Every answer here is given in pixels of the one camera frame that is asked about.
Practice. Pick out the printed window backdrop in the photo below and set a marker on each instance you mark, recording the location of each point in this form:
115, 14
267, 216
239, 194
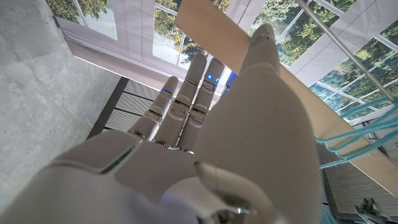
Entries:
311, 31

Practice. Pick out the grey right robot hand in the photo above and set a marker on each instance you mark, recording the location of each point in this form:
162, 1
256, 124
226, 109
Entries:
248, 140

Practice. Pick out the wooden rod with metal hook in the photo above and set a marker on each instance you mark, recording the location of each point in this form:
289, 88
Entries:
217, 34

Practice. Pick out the teal yarn skein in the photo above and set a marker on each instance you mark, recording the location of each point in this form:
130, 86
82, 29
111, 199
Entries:
367, 130

